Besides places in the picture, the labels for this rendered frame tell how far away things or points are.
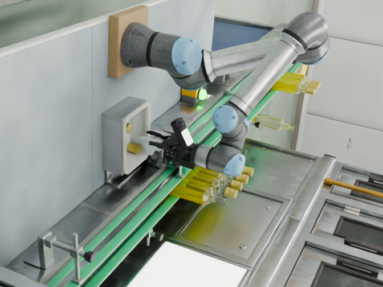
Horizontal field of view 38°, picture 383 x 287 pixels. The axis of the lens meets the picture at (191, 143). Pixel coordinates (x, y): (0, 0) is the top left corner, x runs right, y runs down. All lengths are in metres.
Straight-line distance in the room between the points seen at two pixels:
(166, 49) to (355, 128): 6.77
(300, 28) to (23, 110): 0.83
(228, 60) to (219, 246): 0.66
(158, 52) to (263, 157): 1.06
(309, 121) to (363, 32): 1.54
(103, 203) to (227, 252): 0.47
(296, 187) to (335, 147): 6.12
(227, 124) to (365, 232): 0.90
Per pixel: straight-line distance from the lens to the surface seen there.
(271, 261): 2.02
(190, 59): 1.79
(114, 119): 1.87
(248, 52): 1.88
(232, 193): 2.08
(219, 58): 1.90
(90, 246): 1.77
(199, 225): 2.14
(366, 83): 8.14
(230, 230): 2.13
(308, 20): 1.77
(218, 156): 1.79
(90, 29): 1.75
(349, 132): 8.46
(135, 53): 1.83
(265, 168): 2.60
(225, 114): 1.66
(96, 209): 1.89
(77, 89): 1.75
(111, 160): 1.95
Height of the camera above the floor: 1.71
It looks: 21 degrees down
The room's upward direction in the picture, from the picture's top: 105 degrees clockwise
